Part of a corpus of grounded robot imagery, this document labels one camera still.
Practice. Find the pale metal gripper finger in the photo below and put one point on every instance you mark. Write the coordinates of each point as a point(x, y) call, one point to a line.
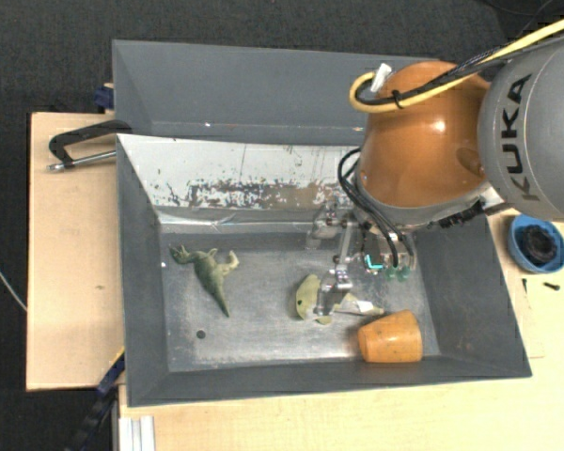
point(355, 304)
point(331, 294)

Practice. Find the yellow-green toy fruit piece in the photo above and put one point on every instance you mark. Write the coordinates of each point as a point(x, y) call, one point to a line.
point(304, 294)

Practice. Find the orange cup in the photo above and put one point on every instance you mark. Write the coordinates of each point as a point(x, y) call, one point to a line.
point(390, 338)

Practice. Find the grey metal bin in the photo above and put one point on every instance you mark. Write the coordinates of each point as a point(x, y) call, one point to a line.
point(263, 341)

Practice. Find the green toy dinosaur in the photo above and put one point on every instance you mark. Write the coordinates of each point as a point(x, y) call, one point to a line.
point(209, 270)

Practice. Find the small black screw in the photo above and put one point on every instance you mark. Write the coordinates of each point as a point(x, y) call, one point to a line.
point(552, 286)

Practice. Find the pale flat board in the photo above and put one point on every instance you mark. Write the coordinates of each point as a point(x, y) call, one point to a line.
point(70, 252)

